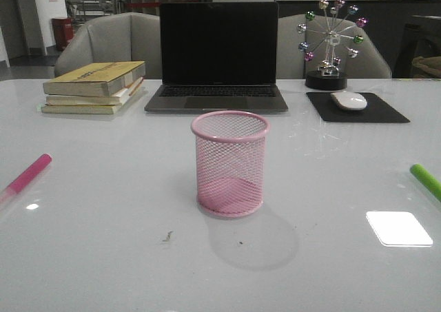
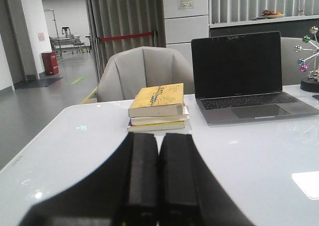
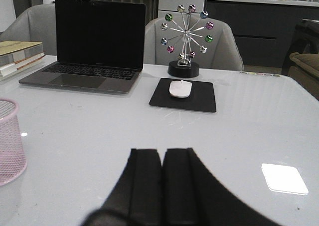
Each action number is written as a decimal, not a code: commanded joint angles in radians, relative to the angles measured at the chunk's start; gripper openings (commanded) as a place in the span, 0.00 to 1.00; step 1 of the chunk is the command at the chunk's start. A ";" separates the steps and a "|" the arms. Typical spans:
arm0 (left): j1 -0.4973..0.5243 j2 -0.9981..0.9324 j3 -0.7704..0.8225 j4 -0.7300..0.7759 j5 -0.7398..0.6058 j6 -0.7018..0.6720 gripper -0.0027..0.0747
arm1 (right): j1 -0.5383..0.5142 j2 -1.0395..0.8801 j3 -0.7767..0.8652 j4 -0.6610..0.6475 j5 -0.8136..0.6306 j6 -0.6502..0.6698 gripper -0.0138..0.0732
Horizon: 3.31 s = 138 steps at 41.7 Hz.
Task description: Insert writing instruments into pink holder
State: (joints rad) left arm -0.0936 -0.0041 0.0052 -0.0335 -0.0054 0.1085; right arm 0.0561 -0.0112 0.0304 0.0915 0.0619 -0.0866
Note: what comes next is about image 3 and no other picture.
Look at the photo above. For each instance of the white computer mouse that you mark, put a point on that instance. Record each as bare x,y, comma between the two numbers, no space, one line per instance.
180,88

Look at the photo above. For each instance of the bottom pale book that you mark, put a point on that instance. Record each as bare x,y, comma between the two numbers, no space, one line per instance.
24,68

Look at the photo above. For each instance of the left grey armchair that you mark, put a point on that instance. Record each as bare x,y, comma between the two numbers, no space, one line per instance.
37,23

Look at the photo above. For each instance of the top yellow book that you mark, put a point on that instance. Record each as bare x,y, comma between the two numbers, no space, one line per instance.
16,51

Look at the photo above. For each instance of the right grey armchair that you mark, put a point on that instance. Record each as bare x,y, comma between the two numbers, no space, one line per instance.
214,44

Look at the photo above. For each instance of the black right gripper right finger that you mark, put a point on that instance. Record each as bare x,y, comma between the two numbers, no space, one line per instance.
194,197

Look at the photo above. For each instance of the brown sofa cushion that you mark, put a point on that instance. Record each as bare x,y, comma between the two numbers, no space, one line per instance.
305,71

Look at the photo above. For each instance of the black mouse pad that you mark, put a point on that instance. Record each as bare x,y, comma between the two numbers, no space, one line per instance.
201,98

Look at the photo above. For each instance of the ferris wheel desk ornament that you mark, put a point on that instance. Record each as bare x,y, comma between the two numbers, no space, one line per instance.
183,67

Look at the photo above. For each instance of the pink mesh pen holder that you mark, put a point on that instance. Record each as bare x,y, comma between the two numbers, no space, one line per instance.
12,157

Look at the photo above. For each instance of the dark cabinet counter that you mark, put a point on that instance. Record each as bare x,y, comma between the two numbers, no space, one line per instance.
263,29

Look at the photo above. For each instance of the grey open laptop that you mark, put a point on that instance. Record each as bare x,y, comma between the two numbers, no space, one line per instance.
100,47

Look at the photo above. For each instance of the middle white book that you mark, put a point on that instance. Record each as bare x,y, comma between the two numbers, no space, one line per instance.
8,68

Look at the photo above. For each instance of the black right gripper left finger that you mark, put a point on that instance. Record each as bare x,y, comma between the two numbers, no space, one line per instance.
135,200

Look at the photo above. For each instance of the grey armchair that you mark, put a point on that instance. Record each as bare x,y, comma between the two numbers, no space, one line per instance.
37,23
214,44

